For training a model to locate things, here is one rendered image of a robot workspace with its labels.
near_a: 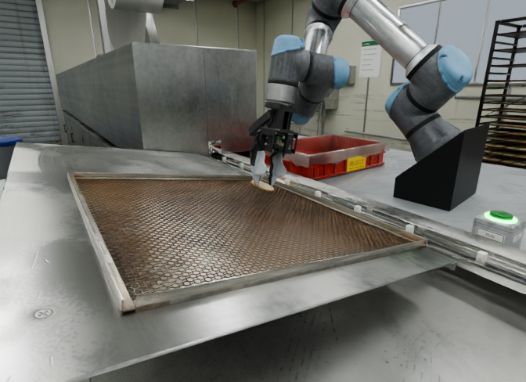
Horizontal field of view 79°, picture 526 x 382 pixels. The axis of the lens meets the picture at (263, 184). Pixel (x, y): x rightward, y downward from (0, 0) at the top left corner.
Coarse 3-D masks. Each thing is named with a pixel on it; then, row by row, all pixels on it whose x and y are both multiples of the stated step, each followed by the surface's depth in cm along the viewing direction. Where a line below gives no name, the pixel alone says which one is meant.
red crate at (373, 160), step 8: (384, 152) 139; (288, 160) 121; (344, 160) 124; (368, 160) 134; (376, 160) 138; (288, 168) 123; (296, 168) 120; (304, 168) 116; (312, 168) 115; (320, 168) 118; (328, 168) 120; (336, 168) 123; (344, 168) 125; (304, 176) 116; (312, 176) 116; (320, 176) 119; (328, 176) 120
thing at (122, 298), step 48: (96, 192) 60; (192, 192) 70; (240, 192) 76; (288, 192) 84; (96, 240) 37; (240, 240) 47; (288, 240) 49; (336, 240) 52; (384, 240) 56; (192, 288) 30; (240, 288) 34
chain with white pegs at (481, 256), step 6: (210, 156) 145; (240, 168) 123; (288, 180) 101; (318, 192) 90; (354, 210) 80; (360, 210) 79; (408, 228) 68; (480, 252) 57; (486, 252) 57; (480, 258) 57; (486, 258) 58
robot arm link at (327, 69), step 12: (312, 60) 75; (324, 60) 76; (336, 60) 77; (312, 72) 76; (324, 72) 76; (336, 72) 76; (348, 72) 78; (312, 84) 79; (324, 84) 79; (336, 84) 79; (312, 96) 83; (324, 96) 84
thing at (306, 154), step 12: (300, 144) 149; (312, 144) 153; (324, 144) 158; (336, 144) 159; (348, 144) 153; (360, 144) 147; (372, 144) 132; (384, 144) 136; (288, 156) 120; (300, 156) 115; (312, 156) 112; (324, 156) 115; (336, 156) 119; (348, 156) 123
